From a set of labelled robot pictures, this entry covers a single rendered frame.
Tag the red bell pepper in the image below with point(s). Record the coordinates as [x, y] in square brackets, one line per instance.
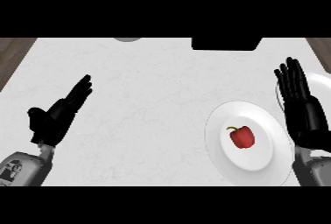
[243, 137]

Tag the grey round object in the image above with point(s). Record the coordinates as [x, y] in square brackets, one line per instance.
[128, 39]

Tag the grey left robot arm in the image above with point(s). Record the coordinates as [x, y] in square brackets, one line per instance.
[27, 167]

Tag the large white plate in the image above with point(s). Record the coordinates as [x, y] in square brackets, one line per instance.
[250, 143]

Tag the black appliance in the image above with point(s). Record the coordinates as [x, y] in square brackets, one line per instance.
[227, 43]

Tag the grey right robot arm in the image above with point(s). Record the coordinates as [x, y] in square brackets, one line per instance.
[311, 169]

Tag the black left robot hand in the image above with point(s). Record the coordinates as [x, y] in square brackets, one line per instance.
[57, 116]

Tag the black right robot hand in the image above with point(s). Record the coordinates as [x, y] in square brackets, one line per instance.
[305, 116]

